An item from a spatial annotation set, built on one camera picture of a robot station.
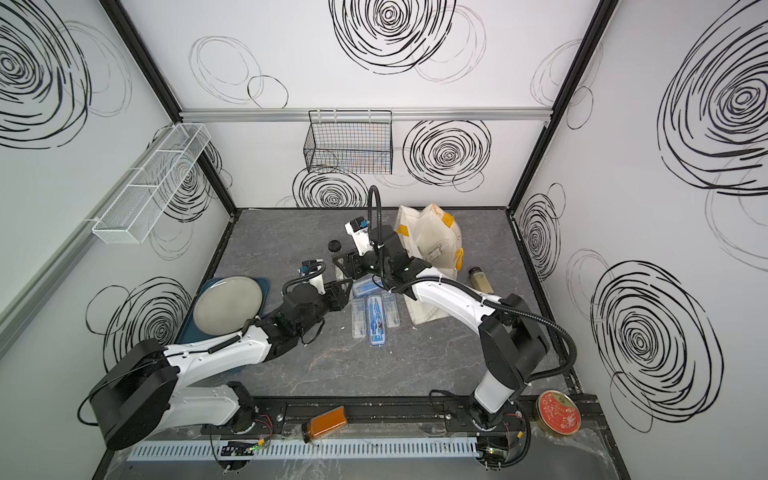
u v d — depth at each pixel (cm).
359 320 90
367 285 97
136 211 74
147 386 41
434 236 99
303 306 62
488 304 47
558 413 71
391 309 91
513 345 44
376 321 89
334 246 97
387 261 63
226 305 93
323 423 70
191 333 87
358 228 71
